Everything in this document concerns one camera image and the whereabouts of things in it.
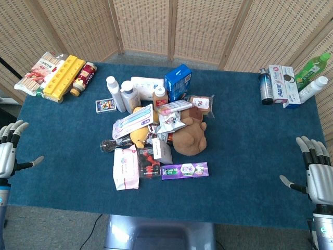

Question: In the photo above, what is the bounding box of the black pole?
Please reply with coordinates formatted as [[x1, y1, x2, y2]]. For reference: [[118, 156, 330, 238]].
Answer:
[[0, 56, 23, 79]]

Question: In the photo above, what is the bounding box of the wrapped cake snack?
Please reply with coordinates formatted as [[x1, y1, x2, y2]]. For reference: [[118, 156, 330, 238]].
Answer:
[[188, 94, 215, 119]]

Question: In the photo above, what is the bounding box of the wicker folding screen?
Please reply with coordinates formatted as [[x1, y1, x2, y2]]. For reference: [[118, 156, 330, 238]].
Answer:
[[0, 0, 333, 143]]

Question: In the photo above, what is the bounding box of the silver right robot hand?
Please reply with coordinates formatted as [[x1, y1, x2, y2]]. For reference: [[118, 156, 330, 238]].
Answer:
[[279, 135, 333, 206]]

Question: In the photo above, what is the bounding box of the toothbrush blister pack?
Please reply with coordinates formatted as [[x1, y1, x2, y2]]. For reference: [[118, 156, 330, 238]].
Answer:
[[112, 103, 154, 140]]

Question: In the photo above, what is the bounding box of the white rectangular carton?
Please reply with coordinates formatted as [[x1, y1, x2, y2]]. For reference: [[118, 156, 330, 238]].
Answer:
[[151, 137, 173, 166]]

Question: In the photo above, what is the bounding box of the pink wet wipes pack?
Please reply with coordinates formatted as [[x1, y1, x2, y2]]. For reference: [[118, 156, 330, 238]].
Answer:
[[112, 144, 140, 191]]

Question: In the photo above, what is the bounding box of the biscuit sticks pack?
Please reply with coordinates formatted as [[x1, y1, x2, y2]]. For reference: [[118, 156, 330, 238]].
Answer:
[[14, 51, 69, 97]]

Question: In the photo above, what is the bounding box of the brown plush toy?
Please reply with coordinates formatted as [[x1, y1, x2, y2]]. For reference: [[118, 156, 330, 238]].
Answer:
[[172, 106, 208, 157]]

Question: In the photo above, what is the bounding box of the white tissue pack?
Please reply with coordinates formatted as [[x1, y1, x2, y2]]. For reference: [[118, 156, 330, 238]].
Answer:
[[130, 76, 165, 102]]

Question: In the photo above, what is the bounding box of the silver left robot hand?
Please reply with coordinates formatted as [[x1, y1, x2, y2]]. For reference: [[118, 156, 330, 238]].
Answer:
[[0, 119, 44, 180]]

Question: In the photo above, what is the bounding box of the silver snack bag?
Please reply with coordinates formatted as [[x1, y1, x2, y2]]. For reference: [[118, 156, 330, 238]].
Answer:
[[157, 110, 187, 134]]

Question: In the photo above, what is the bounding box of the yellow plastic tray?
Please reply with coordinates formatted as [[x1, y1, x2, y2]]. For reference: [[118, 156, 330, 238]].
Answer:
[[42, 54, 87, 101]]

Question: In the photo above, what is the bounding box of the small card box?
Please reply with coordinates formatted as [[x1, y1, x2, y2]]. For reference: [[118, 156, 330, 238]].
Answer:
[[95, 98, 118, 115]]

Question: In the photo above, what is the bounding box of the red item blister pack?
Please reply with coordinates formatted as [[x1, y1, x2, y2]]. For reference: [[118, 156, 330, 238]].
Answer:
[[136, 146, 162, 179]]

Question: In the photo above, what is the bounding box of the white blue carton box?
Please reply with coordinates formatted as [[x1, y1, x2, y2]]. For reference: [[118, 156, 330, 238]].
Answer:
[[281, 66, 302, 109]]

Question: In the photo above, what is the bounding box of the dark blue spray can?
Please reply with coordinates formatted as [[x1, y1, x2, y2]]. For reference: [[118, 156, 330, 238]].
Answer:
[[258, 68, 274, 106]]

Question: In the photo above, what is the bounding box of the blue table cloth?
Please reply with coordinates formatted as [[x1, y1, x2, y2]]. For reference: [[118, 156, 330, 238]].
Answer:
[[7, 61, 329, 230]]

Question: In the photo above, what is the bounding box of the pink pen pack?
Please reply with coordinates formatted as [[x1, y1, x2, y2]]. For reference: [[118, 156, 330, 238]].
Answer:
[[156, 99, 194, 116]]

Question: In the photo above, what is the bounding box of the red snack jar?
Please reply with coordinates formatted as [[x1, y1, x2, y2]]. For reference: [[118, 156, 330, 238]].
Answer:
[[69, 61, 98, 97]]

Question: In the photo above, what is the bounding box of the brown drink bottle white cap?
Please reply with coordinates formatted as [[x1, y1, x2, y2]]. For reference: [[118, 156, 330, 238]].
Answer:
[[151, 86, 170, 110]]

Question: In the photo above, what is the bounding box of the small white bottle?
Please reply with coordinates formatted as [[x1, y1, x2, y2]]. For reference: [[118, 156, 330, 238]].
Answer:
[[299, 76, 329, 104]]

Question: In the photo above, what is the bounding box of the black cable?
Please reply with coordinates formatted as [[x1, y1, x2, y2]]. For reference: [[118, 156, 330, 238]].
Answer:
[[82, 213, 104, 250]]

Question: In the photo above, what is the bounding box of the tall white bottle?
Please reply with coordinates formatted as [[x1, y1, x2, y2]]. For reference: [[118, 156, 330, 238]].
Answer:
[[106, 76, 127, 114]]

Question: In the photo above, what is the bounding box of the translucent grey pump bottle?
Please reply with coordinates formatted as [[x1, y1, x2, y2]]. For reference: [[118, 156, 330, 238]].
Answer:
[[120, 80, 143, 115]]

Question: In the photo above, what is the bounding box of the green drink bottle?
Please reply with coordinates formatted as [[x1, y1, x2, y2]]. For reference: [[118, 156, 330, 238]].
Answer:
[[293, 52, 332, 92]]

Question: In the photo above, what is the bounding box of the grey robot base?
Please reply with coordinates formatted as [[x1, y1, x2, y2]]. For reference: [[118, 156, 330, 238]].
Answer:
[[104, 214, 217, 250]]

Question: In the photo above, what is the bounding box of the yellow plush toy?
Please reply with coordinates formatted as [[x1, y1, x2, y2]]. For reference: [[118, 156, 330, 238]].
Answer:
[[130, 105, 160, 147]]

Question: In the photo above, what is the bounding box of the white red toothpaste box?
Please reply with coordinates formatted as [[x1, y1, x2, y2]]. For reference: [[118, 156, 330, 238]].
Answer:
[[267, 65, 289, 105]]

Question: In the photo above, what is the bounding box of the purple toothpaste box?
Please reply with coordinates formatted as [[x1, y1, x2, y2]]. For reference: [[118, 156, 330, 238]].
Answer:
[[161, 161, 211, 181]]

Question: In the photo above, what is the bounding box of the glass pepper grinder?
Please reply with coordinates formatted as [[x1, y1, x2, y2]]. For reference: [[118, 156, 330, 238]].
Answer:
[[100, 135, 132, 154]]

